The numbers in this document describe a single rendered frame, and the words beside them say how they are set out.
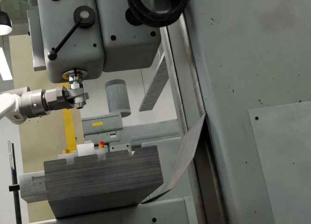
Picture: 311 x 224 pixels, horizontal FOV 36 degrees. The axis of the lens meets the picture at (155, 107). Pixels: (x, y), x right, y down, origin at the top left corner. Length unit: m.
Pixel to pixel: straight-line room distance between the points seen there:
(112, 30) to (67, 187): 0.73
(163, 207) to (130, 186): 0.42
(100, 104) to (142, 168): 10.08
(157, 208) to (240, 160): 0.27
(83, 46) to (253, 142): 0.61
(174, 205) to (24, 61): 2.32
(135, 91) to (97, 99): 0.89
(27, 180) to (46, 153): 1.85
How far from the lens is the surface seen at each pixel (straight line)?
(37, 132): 3.37
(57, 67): 1.58
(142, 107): 10.55
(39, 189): 1.47
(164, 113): 11.17
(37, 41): 1.67
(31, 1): 1.85
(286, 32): 1.60
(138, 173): 0.99
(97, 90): 11.16
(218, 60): 1.48
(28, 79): 3.48
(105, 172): 0.98
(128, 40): 1.57
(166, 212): 1.39
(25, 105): 1.63
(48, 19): 1.62
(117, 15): 1.61
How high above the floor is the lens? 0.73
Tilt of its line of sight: 15 degrees up
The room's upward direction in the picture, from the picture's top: 11 degrees counter-clockwise
